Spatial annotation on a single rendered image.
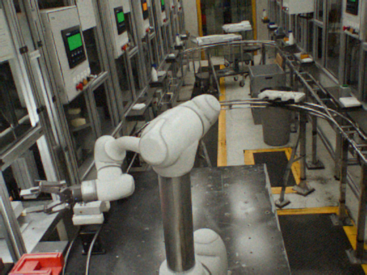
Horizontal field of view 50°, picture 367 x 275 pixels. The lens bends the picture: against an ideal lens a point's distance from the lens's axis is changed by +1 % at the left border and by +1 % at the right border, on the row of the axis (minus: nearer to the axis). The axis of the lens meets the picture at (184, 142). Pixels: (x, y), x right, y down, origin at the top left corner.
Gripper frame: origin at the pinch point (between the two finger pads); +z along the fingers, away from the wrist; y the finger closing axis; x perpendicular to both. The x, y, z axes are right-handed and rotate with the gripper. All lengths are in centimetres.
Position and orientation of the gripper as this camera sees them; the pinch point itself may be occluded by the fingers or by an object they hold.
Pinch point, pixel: (30, 201)
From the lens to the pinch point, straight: 169.8
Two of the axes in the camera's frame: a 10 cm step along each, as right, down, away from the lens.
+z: -9.7, 1.4, -2.0
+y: -0.2, -8.7, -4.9
